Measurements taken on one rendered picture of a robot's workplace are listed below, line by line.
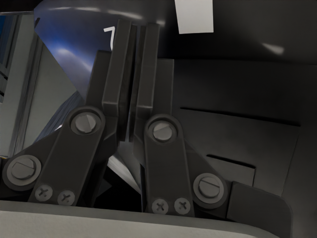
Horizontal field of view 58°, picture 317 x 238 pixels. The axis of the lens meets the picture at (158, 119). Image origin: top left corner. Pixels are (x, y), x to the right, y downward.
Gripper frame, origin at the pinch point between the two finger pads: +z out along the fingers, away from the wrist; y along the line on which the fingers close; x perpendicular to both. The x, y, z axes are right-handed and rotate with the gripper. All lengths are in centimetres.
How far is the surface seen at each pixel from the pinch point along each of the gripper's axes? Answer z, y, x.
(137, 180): 0.4, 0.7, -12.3
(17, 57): 64, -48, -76
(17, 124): 40, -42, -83
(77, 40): 5.2, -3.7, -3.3
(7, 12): 13.6, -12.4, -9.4
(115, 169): 2.9, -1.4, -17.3
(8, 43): 40, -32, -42
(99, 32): 4.6, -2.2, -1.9
